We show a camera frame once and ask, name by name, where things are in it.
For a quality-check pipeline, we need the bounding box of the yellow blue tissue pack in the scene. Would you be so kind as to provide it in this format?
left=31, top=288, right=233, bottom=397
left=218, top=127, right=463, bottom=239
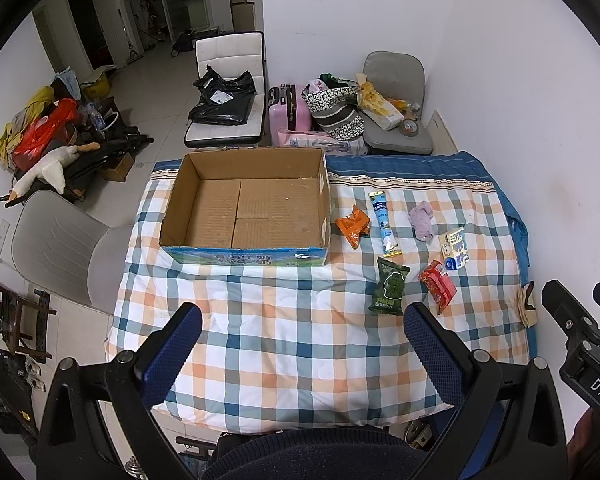
left=440, top=226, right=469, bottom=271

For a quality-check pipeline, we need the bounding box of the brown tape roll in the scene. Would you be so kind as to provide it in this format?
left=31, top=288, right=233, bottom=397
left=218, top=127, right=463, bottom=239
left=399, top=118, right=419, bottom=136

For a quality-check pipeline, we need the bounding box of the lilac rolled cloth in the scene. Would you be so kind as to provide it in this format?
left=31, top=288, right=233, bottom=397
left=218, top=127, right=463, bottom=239
left=408, top=202, right=434, bottom=243

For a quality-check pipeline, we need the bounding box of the grey chair by wall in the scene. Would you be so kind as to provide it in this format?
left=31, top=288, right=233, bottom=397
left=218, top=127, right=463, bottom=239
left=363, top=50, right=434, bottom=155

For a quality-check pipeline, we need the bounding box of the blue Nestle milk sachet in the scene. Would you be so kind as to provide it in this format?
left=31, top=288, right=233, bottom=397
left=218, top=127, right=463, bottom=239
left=370, top=191, right=402, bottom=258

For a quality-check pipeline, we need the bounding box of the pink suitcase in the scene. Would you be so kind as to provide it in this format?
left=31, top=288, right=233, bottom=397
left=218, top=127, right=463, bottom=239
left=268, top=84, right=312, bottom=146

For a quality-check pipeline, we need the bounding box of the black plastic bag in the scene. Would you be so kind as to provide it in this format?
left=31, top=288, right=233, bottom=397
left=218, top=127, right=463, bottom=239
left=188, top=65, right=257, bottom=126

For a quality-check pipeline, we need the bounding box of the plaid checkered blanket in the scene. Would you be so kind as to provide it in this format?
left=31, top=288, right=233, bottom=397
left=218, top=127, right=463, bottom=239
left=105, top=152, right=536, bottom=434

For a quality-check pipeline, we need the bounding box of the green snack bag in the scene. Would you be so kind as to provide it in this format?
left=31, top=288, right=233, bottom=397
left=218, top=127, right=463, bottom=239
left=368, top=257, right=411, bottom=315

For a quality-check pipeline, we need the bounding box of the red snack bag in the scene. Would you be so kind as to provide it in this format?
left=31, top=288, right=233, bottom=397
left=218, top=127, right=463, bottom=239
left=418, top=259, right=457, bottom=315

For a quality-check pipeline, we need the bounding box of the yellow cloth pile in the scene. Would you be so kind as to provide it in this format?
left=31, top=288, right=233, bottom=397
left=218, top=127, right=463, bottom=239
left=0, top=86, right=55, bottom=171

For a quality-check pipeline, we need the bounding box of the dark wooden chair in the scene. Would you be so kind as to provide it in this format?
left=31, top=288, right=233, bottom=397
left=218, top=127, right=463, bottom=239
left=0, top=283, right=57, bottom=363

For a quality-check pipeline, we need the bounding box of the red plastic bag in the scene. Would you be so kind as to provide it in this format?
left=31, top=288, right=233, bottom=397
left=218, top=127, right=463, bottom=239
left=12, top=99, right=81, bottom=171

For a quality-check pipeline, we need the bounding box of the black white patterned bag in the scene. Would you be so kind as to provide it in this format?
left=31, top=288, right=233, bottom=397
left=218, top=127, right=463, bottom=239
left=301, top=84, right=365, bottom=141

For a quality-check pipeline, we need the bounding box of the orange snack bag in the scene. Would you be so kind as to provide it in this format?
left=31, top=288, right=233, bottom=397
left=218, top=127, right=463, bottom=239
left=335, top=205, right=370, bottom=249

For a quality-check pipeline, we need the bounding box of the white box with snacks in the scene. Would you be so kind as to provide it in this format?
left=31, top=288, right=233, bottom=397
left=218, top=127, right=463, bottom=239
left=355, top=74, right=404, bottom=131

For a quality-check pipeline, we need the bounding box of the small brown cardboard box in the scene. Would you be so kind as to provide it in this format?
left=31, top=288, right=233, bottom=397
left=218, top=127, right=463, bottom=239
left=100, top=153, right=135, bottom=182

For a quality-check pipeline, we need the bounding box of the beige black tag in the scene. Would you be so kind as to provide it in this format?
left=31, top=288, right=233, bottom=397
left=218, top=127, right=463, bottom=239
left=516, top=281, right=538, bottom=328

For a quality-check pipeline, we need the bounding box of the white goose plush toy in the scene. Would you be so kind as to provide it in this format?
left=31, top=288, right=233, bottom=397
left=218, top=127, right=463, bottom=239
left=2, top=142, right=100, bottom=204

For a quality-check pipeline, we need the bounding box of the white leather chair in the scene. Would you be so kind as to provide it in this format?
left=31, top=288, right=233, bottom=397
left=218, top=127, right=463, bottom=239
left=184, top=32, right=266, bottom=148

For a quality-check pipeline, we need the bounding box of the grey chair at left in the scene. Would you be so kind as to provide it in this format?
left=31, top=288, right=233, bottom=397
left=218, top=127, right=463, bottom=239
left=12, top=191, right=132, bottom=315

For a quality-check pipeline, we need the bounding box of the open cardboard box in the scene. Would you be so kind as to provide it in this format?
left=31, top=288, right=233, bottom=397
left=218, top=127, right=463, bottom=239
left=159, top=148, right=332, bottom=266

